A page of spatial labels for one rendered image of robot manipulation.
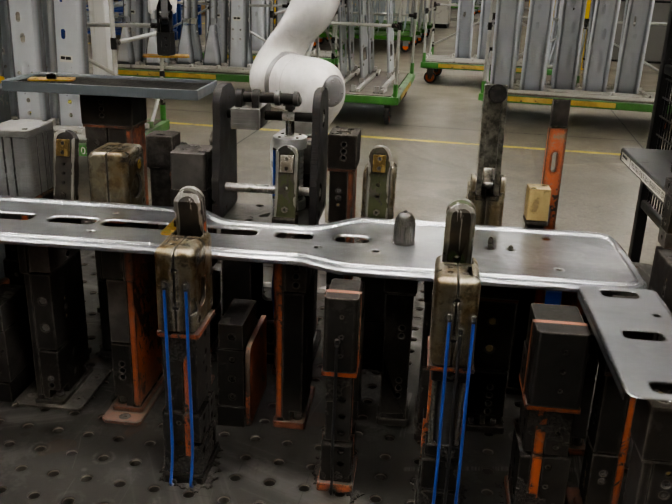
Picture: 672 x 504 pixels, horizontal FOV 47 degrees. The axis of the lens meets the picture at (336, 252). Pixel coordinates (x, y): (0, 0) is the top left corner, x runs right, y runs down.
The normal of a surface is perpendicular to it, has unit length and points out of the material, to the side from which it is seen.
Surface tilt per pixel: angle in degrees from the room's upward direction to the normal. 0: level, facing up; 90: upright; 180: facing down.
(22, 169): 90
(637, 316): 0
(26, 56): 87
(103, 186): 90
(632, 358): 0
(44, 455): 0
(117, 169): 90
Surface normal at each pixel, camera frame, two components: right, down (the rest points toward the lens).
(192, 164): -0.11, 0.33
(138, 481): 0.04, -0.94
